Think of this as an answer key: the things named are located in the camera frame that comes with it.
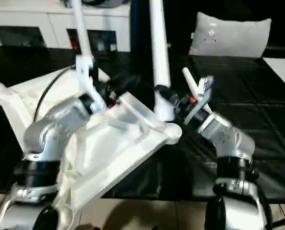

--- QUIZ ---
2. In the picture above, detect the grey printed pillow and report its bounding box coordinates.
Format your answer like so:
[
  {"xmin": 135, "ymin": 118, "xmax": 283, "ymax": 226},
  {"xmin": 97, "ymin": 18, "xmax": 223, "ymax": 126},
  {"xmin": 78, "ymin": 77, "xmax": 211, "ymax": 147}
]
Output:
[{"xmin": 189, "ymin": 11, "xmax": 272, "ymax": 58}]

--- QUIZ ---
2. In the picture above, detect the black work mat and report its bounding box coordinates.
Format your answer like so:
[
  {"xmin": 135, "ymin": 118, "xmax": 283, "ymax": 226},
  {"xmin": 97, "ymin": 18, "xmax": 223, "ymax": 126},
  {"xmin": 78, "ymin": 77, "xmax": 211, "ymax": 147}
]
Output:
[{"xmin": 0, "ymin": 45, "xmax": 285, "ymax": 204}]

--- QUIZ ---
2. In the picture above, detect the grey bag with black strap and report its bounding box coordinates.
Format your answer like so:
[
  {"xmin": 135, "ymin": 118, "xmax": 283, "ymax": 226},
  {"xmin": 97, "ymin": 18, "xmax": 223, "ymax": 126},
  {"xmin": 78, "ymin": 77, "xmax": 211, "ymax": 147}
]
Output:
[{"xmin": 82, "ymin": 0, "xmax": 129, "ymax": 6}]

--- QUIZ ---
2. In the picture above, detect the white cabinet with glass doors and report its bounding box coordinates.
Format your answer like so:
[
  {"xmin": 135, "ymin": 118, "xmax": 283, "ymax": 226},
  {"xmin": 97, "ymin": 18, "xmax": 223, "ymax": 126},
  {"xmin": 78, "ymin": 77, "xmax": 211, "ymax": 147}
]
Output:
[{"xmin": 0, "ymin": 0, "xmax": 131, "ymax": 52}]

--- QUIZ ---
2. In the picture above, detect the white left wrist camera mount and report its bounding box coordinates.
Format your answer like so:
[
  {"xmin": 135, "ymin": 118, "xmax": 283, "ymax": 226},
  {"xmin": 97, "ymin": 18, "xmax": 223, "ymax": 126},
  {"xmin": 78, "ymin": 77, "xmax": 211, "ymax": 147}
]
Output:
[{"xmin": 74, "ymin": 55, "xmax": 107, "ymax": 114}]

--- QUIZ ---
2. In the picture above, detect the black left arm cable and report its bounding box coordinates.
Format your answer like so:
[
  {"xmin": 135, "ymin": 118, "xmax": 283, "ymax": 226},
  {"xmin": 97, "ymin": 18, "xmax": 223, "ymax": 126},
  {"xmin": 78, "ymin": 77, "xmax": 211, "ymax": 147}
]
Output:
[{"xmin": 33, "ymin": 66, "xmax": 77, "ymax": 121}]

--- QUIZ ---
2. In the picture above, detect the black monitor with red logo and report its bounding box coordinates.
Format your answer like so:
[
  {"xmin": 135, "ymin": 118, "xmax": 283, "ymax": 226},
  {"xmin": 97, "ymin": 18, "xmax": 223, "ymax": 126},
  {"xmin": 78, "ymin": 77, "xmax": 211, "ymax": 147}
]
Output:
[{"xmin": 264, "ymin": 45, "xmax": 285, "ymax": 58}]

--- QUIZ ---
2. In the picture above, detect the white plastic table top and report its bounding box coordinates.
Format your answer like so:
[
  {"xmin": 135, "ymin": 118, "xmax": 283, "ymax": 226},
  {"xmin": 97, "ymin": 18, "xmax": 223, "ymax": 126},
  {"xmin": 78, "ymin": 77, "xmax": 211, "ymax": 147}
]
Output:
[{"xmin": 0, "ymin": 69, "xmax": 183, "ymax": 230}]

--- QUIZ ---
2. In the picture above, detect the black sofa with gold label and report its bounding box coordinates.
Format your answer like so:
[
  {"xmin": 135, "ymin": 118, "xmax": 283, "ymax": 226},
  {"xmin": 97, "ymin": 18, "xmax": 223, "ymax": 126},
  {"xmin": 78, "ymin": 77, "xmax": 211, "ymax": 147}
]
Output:
[{"xmin": 129, "ymin": 0, "xmax": 285, "ymax": 58}]

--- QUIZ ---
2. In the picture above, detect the white side board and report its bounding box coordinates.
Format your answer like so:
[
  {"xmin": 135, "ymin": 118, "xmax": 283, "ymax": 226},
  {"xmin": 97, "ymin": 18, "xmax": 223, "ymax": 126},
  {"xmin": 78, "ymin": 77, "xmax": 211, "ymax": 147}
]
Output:
[{"xmin": 263, "ymin": 57, "xmax": 285, "ymax": 94}]

